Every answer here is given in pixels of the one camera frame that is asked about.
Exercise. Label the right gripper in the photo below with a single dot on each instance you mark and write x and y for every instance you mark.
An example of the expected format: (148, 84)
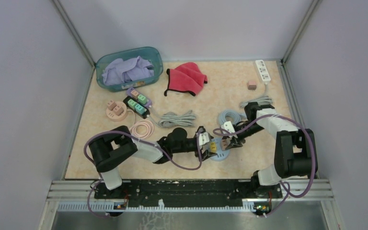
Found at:
(236, 143)

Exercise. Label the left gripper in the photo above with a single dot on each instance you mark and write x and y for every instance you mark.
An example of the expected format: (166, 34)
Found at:
(206, 154)

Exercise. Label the yellow USB charger plug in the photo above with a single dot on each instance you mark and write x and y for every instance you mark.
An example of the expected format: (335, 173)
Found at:
(213, 147)

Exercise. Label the pink USB charger plug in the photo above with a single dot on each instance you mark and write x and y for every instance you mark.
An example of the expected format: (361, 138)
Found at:
(224, 146)

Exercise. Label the round blue power socket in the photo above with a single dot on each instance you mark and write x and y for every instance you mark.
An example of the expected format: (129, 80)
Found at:
(221, 155)

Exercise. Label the brown-pink charger plug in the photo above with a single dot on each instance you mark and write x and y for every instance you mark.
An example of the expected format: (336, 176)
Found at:
(252, 85)

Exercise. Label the white power strip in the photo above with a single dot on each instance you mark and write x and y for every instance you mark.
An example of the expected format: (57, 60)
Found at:
(263, 71)

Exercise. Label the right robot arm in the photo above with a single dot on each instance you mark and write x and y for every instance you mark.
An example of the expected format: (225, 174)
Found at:
(294, 155)

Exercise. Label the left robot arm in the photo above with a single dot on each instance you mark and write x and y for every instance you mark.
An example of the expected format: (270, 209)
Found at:
(107, 150)

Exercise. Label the teal plug on black strip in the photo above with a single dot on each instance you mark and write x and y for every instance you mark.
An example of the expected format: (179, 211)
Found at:
(140, 109)

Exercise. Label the green plug on purple strip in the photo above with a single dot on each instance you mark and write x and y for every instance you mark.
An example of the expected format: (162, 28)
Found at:
(142, 99)

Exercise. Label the green plug on black strip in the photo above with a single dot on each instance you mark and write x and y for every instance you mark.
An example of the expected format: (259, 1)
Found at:
(132, 104)

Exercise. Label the pink plug on purple strip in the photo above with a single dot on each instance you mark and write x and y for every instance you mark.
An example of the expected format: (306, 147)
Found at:
(135, 94)

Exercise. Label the round pink power socket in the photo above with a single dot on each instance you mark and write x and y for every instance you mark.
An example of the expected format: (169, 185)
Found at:
(110, 114)

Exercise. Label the pink plug on pink socket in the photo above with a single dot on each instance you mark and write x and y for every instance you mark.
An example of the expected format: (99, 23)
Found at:
(111, 105)

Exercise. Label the red microfiber cloth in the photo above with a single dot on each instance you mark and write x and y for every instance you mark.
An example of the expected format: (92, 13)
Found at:
(186, 78)

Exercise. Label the purple power strip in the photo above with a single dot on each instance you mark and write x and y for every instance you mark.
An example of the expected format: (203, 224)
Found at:
(147, 105)

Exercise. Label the black power strip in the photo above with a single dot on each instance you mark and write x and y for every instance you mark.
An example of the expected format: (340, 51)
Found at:
(142, 116)

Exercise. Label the teal plastic bin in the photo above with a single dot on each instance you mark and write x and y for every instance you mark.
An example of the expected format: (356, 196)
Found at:
(149, 53)

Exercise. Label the lavender cloth in bin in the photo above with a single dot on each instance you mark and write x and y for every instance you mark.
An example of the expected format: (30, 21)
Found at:
(122, 71)

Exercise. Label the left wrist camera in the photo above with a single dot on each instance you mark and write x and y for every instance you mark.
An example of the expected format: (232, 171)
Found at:
(201, 134)

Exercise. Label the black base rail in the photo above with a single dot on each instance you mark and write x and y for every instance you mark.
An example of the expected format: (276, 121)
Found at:
(187, 193)

